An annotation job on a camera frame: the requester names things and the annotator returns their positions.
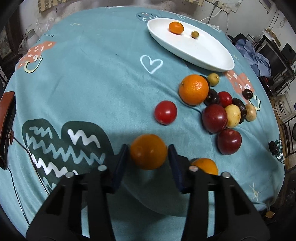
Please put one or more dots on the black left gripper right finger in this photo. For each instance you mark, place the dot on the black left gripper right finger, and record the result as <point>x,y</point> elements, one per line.
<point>236,218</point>

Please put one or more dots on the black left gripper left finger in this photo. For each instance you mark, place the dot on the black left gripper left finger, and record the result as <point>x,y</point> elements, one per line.
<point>59,218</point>

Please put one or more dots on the tan small round fruit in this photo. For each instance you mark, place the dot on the tan small round fruit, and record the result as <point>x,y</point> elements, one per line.
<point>251,112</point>

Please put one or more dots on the red tomato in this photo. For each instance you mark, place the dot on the red tomato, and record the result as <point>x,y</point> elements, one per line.
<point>165,112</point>

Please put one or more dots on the dark purple plum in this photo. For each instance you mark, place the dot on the dark purple plum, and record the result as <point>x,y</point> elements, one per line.
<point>212,98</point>

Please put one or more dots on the dark red apple lower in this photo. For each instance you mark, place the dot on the dark red apple lower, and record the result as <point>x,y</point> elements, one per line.
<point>229,141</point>

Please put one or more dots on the dark red apple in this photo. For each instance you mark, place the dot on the dark red apple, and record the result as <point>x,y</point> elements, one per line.
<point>214,118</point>
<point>229,141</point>

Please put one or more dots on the dark plum at table edge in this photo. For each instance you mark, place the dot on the dark plum at table edge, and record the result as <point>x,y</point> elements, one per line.
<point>273,148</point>

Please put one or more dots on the dark red apple upper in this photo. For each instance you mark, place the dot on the dark red apple upper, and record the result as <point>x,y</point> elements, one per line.
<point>214,118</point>

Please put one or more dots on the yellow potato-like fruit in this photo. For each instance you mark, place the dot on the yellow potato-like fruit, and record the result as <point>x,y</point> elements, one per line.
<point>234,115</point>

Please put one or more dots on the small red plum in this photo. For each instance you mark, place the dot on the small red plum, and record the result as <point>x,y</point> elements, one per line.
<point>225,98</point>

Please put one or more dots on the dark cherry plum on cloth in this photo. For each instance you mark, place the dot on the dark cherry plum on cloth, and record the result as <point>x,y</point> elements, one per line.
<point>247,94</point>

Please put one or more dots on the white bucket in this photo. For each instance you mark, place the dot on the white bucket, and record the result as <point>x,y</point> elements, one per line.
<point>284,106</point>

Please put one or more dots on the large orange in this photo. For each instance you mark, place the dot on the large orange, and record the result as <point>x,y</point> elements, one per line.
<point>193,89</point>

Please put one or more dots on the brown wooden chair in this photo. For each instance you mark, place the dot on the brown wooden chair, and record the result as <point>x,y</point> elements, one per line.
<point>8,111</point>

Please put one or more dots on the small yellow-green fruit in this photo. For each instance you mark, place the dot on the small yellow-green fruit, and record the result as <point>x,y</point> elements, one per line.
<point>213,79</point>

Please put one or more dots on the teal patterned tablecloth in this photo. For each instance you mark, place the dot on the teal patterned tablecloth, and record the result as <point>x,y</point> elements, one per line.
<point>91,84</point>

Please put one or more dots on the blue clothing pile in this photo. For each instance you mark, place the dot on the blue clothing pile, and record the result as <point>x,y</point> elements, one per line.
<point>257,61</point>

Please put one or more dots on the computer monitor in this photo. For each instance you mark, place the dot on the computer monitor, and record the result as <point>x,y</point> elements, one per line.
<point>276,65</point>

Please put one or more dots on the white oval plate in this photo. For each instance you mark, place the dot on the white oval plate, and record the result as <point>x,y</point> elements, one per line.
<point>205,51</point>

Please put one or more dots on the small green-yellow fruit on plate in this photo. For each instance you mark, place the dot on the small green-yellow fruit on plate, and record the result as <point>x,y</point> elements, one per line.
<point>195,34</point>

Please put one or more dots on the small mandarin on plate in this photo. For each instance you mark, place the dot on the small mandarin on plate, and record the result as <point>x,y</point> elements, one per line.
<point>176,28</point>

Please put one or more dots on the checkered curtain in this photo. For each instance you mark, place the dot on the checkered curtain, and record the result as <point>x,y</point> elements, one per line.
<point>44,5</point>

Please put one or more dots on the white wall power strip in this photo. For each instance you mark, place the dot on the white wall power strip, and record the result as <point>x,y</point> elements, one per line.
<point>223,6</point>

